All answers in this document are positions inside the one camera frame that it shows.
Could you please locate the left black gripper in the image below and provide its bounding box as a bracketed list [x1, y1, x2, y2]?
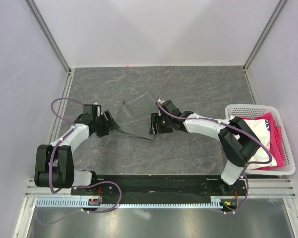
[93, 110, 119, 138]

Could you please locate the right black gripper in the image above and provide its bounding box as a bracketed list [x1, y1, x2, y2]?
[149, 113, 173, 134]

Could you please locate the grey cloth napkin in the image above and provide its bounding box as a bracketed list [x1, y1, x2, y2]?
[112, 90, 158, 142]

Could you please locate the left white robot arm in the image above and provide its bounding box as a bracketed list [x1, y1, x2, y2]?
[34, 104, 119, 195]

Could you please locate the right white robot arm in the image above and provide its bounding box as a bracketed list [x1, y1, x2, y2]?
[149, 100, 260, 195]

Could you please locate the white plastic basket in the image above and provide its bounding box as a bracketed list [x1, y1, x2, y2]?
[225, 104, 296, 176]

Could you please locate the white cloth in basket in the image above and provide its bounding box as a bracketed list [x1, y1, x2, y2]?
[244, 119, 277, 169]

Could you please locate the pink cloth in basket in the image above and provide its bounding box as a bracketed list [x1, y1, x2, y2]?
[255, 113, 285, 170]

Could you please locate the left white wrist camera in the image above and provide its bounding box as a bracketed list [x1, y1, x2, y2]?
[93, 103, 102, 117]

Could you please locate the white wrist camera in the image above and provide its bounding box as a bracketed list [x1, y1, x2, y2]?
[93, 103, 102, 117]
[156, 97, 165, 106]

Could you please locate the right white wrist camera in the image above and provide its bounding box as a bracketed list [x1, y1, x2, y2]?
[156, 97, 165, 106]

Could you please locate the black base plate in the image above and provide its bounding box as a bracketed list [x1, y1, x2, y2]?
[71, 174, 247, 198]

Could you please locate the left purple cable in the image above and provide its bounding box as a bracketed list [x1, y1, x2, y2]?
[36, 98, 122, 226]

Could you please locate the purple cable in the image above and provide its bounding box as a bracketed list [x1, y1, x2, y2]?
[155, 97, 274, 215]
[36, 98, 122, 226]

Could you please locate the slotted cable duct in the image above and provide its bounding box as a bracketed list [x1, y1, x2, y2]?
[36, 197, 236, 209]

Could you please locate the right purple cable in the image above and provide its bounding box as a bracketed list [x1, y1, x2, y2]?
[155, 97, 274, 215]

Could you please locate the left aluminium frame post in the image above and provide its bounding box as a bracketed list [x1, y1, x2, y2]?
[25, 0, 71, 75]

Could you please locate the aluminium frame post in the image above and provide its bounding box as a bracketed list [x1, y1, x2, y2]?
[242, 0, 288, 73]
[25, 0, 71, 75]

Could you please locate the right aluminium frame post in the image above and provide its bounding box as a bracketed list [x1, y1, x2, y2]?
[242, 0, 288, 73]

